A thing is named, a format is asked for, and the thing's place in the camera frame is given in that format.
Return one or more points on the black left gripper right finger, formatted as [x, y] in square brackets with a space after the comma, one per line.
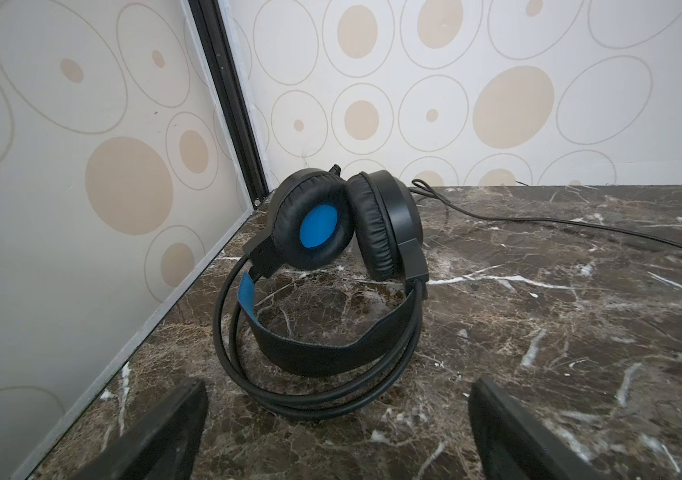
[513, 444]

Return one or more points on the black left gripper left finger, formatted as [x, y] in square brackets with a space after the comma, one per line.
[163, 444]

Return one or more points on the black corner frame post left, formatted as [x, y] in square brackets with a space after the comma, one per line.
[219, 58]

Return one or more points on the black blue gaming headphones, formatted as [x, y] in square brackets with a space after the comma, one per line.
[311, 219]

